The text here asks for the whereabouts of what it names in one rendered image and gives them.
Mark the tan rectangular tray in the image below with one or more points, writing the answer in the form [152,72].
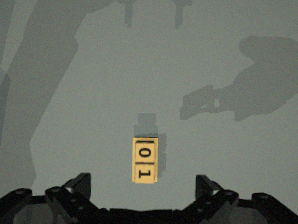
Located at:
[155,139]

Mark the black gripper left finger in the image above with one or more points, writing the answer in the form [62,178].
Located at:
[56,205]

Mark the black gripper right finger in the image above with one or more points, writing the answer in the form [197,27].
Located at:
[216,205]

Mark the tan cube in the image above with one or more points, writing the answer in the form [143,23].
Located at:
[144,151]
[144,172]

